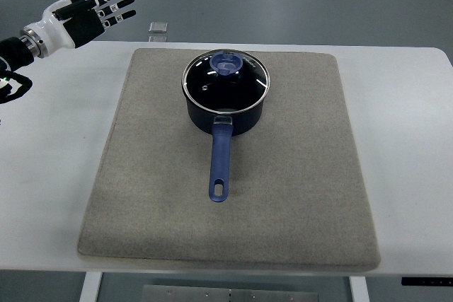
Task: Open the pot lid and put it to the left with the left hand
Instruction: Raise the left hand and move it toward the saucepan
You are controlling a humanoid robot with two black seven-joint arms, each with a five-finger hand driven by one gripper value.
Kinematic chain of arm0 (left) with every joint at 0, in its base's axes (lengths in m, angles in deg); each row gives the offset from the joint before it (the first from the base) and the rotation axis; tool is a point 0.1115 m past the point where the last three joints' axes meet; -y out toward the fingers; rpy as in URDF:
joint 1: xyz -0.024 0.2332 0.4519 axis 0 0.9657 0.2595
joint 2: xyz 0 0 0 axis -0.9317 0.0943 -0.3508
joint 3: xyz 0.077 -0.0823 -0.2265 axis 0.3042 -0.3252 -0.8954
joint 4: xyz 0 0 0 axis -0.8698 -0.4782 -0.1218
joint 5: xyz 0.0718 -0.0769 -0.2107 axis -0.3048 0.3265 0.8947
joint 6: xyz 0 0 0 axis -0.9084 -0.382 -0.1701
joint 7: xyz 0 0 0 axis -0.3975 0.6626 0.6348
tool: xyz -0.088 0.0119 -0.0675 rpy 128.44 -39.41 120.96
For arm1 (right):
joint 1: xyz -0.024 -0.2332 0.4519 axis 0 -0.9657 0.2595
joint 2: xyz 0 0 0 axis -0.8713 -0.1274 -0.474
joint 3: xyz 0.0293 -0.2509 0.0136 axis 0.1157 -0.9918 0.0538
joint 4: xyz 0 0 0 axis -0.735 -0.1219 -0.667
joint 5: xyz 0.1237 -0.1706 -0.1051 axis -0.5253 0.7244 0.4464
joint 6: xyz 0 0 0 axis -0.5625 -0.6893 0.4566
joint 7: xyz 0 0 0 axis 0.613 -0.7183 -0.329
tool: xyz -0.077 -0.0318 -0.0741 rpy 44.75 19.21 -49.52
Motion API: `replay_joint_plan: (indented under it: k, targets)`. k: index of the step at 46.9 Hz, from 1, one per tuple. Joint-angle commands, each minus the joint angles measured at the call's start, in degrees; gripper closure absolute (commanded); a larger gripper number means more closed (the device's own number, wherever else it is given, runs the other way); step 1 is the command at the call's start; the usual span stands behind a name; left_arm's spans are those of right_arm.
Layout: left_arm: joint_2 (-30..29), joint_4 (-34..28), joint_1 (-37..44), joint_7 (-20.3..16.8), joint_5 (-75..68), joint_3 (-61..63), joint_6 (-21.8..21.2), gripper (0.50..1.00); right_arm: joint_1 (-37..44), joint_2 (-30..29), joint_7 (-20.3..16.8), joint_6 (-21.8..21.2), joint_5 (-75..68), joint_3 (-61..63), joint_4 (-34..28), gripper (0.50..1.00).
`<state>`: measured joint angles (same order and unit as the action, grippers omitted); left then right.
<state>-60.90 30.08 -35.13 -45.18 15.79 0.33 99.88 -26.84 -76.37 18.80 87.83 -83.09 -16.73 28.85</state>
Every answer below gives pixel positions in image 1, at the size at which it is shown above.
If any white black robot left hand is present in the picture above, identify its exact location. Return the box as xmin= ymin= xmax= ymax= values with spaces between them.
xmin=20 ymin=0 xmax=136 ymax=58

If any glass pot lid blue knob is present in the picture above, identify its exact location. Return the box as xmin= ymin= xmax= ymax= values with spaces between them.
xmin=182 ymin=49 xmax=270 ymax=112

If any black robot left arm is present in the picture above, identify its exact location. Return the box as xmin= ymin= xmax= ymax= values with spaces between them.
xmin=1 ymin=37 xmax=34 ymax=104

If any metal floor socket plate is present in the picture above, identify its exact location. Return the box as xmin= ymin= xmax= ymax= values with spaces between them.
xmin=149 ymin=21 xmax=168 ymax=33

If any white table leg left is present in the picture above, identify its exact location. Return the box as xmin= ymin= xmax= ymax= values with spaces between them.
xmin=79 ymin=272 xmax=103 ymax=302

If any white table leg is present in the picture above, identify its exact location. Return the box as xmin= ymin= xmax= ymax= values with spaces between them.
xmin=349 ymin=277 xmax=370 ymax=302
xmin=79 ymin=272 xmax=103 ymax=302

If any beige fabric mat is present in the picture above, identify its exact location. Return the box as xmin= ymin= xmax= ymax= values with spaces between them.
xmin=77 ymin=48 xmax=380 ymax=272

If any white table leg right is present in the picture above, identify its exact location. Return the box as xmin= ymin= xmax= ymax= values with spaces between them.
xmin=349 ymin=277 xmax=370 ymax=302

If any black desk control panel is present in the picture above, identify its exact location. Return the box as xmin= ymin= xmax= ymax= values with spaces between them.
xmin=401 ymin=277 xmax=453 ymax=287

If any dark blue saucepan blue handle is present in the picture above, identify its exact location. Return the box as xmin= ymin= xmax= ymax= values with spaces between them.
xmin=186 ymin=98 xmax=263 ymax=202

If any grey metal base plate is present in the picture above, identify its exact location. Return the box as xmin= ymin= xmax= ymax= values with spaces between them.
xmin=141 ymin=285 xmax=319 ymax=302

